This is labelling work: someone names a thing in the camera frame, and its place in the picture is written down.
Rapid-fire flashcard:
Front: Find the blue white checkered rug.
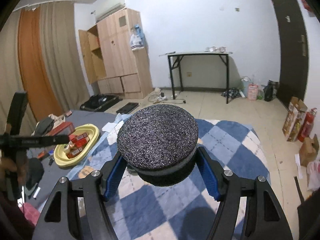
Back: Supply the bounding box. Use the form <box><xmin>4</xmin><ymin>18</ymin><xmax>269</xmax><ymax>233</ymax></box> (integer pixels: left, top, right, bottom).
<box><xmin>64</xmin><ymin>113</ymin><xmax>272</xmax><ymax>240</ymax></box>

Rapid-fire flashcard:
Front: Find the orange curtain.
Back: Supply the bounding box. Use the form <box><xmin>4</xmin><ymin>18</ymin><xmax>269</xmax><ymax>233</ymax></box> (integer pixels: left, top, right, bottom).
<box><xmin>17</xmin><ymin>9</ymin><xmax>62</xmax><ymax>121</ymax></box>

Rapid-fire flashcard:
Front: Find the yellow plastic tray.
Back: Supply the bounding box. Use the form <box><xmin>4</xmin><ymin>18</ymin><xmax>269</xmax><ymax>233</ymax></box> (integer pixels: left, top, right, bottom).
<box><xmin>53</xmin><ymin>124</ymin><xmax>100</xmax><ymax>168</ymax></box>

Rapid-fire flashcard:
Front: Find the person's left hand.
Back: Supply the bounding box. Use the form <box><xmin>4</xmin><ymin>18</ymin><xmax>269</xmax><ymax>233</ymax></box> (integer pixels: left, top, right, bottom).
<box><xmin>0</xmin><ymin>152</ymin><xmax>28</xmax><ymax>191</ymax></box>

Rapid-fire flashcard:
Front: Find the dark door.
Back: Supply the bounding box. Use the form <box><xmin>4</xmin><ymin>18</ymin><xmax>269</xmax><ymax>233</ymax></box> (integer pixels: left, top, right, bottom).
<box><xmin>272</xmin><ymin>0</ymin><xmax>309</xmax><ymax>107</ymax></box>

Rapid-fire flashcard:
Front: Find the plain cardboard box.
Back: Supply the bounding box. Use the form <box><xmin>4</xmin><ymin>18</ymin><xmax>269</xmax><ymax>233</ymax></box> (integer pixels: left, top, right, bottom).
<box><xmin>299</xmin><ymin>134</ymin><xmax>319</xmax><ymax>167</ymax></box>

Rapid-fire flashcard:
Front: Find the pink shopping bag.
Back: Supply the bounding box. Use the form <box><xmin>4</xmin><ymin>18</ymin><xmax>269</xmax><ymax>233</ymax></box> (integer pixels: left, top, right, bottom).
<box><xmin>247</xmin><ymin>83</ymin><xmax>259</xmax><ymax>101</ymax></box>

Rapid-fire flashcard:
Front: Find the grey bed sheet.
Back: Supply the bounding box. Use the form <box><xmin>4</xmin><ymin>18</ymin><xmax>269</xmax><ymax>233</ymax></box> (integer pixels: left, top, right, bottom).
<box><xmin>23</xmin><ymin>109</ymin><xmax>121</xmax><ymax>209</ymax></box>

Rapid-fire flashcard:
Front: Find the wooden wardrobe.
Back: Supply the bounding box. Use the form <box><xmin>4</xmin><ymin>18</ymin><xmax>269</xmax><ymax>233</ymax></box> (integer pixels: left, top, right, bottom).
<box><xmin>78</xmin><ymin>8</ymin><xmax>153</xmax><ymax>99</ymax></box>

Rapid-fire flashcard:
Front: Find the open black suitcase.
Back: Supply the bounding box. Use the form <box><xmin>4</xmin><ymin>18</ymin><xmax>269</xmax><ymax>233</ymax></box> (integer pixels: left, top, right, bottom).
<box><xmin>80</xmin><ymin>94</ymin><xmax>122</xmax><ymax>112</ymax></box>

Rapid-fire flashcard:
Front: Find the red fire extinguisher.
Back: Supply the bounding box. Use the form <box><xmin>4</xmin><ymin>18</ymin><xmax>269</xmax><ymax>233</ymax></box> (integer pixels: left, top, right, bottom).
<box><xmin>298</xmin><ymin>108</ymin><xmax>317</xmax><ymax>142</ymax></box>

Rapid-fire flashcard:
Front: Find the black folding table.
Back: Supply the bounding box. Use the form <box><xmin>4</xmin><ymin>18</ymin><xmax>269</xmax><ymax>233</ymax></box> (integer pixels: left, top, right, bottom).
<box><xmin>160</xmin><ymin>47</ymin><xmax>231</xmax><ymax>103</ymax></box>

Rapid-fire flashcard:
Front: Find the black foam insert tray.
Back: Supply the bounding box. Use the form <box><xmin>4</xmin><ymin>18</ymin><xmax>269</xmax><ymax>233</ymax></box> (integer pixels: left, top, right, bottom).
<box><xmin>116</xmin><ymin>102</ymin><xmax>139</xmax><ymax>114</ymax></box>

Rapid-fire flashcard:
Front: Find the brown printed cardboard box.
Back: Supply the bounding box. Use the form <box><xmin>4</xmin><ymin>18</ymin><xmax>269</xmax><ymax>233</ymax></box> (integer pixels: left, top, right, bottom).
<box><xmin>282</xmin><ymin>96</ymin><xmax>308</xmax><ymax>142</ymax></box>

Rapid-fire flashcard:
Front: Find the white bag hanging on wardrobe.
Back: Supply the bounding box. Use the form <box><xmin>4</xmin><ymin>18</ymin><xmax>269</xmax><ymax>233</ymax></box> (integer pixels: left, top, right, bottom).
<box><xmin>130</xmin><ymin>24</ymin><xmax>145</xmax><ymax>51</ymax></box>

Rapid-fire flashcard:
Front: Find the black foam disc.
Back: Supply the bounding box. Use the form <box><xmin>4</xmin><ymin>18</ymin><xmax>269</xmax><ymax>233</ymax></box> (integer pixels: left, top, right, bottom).
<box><xmin>117</xmin><ymin>105</ymin><xmax>199</xmax><ymax>187</ymax></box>

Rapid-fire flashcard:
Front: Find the beige curtain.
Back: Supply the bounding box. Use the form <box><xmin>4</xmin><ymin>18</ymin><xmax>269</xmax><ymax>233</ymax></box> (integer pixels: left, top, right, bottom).
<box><xmin>40</xmin><ymin>1</ymin><xmax>89</xmax><ymax>112</ymax></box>

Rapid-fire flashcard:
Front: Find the white power strip with cables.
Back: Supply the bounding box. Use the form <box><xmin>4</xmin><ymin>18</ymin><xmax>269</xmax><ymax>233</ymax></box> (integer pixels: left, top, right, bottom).
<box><xmin>148</xmin><ymin>88</ymin><xmax>187</xmax><ymax>105</ymax></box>

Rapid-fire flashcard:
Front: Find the beige and grey clothes pile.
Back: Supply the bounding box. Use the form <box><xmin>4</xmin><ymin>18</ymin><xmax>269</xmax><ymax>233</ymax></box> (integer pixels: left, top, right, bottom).
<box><xmin>32</xmin><ymin>114</ymin><xmax>66</xmax><ymax>136</ymax></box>

